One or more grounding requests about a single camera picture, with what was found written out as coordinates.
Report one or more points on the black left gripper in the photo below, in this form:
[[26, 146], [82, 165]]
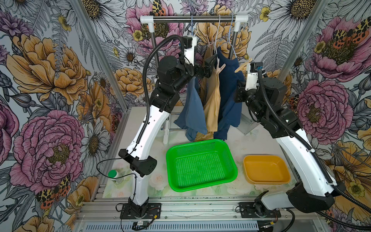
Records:
[[208, 68]]

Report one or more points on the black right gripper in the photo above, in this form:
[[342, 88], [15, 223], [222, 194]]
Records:
[[241, 89]]

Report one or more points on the dark blue t-shirt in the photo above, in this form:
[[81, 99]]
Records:
[[230, 111]]

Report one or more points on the wooden clothespin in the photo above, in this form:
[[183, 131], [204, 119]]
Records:
[[243, 67]]

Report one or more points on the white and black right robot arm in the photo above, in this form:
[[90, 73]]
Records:
[[316, 190]]

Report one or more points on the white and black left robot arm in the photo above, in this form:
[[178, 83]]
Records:
[[141, 165]]

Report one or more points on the tan tank top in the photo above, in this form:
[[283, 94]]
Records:
[[211, 99]]

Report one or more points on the silver metal case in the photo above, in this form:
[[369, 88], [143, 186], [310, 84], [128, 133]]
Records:
[[247, 124]]

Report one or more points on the light blue t-shirt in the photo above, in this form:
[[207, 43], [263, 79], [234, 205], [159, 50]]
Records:
[[192, 118]]

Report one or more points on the metal clothes rack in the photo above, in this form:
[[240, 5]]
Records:
[[172, 73]]

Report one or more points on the yellow plastic tray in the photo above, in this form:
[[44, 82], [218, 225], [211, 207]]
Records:
[[266, 170]]

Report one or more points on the green perforated plastic basket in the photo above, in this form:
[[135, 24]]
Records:
[[200, 165]]

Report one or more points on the green capped bottle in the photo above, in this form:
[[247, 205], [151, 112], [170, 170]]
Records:
[[115, 176]]

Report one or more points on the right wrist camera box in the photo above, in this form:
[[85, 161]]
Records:
[[252, 75]]

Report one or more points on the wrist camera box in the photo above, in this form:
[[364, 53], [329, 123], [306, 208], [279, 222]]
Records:
[[252, 75], [190, 45]]

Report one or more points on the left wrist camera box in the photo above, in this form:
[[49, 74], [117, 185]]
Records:
[[190, 45]]

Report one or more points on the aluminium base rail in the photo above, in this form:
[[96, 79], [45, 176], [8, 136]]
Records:
[[192, 214]]

